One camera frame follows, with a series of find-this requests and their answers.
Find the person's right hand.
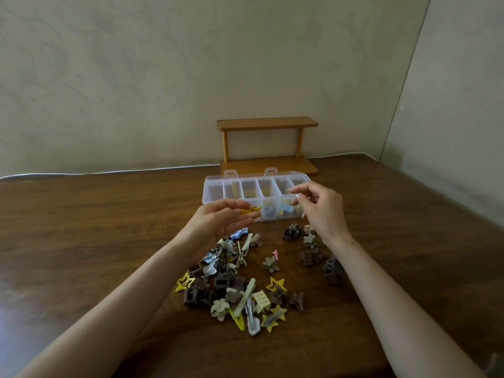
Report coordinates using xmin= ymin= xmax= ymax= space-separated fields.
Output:
xmin=287 ymin=181 xmax=353 ymax=248

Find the person's left hand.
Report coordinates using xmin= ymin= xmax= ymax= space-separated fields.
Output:
xmin=175 ymin=198 xmax=263 ymax=264

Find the clear plastic compartment box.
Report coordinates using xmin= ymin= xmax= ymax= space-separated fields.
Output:
xmin=202 ymin=167 xmax=312 ymax=222

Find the pile of mixed hair clips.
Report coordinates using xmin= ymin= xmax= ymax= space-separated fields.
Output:
xmin=175 ymin=227 xmax=288 ymax=337

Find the person's right forearm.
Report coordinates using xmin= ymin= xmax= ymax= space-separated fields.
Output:
xmin=327 ymin=235 xmax=487 ymax=378

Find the person's left forearm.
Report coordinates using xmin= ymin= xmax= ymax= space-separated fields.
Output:
xmin=15 ymin=238 xmax=202 ymax=378

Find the small wooden shelf rack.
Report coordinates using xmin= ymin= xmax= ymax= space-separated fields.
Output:
xmin=216 ymin=117 xmax=319 ymax=176

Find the white cable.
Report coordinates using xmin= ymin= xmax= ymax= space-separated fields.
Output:
xmin=0 ymin=151 xmax=378 ymax=181

